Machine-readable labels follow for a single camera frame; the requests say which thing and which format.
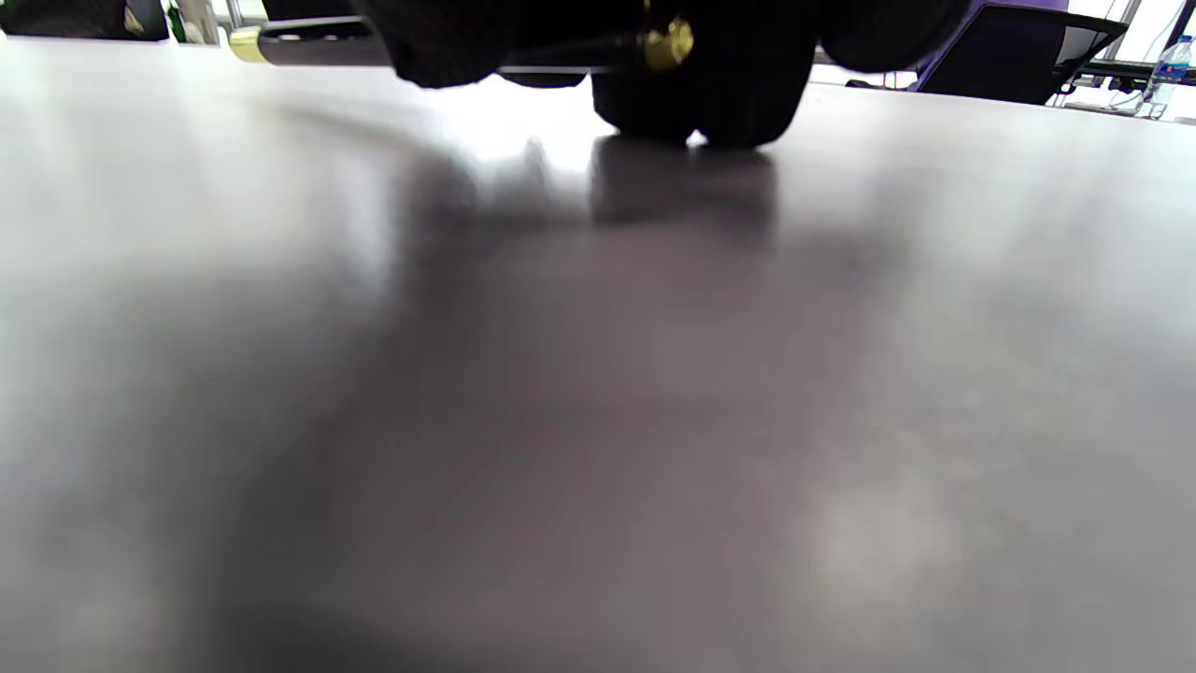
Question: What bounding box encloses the person's right hand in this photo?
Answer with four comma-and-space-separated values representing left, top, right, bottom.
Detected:
353, 0, 975, 149

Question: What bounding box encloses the black gold fountain pen cap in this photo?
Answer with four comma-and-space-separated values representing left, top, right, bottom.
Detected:
500, 17, 698, 75

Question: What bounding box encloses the dark purple office chair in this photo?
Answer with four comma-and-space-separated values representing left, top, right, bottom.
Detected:
911, 0, 1129, 106

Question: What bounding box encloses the clear water bottle blue label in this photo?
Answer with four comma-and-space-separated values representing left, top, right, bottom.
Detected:
1134, 35, 1196, 122

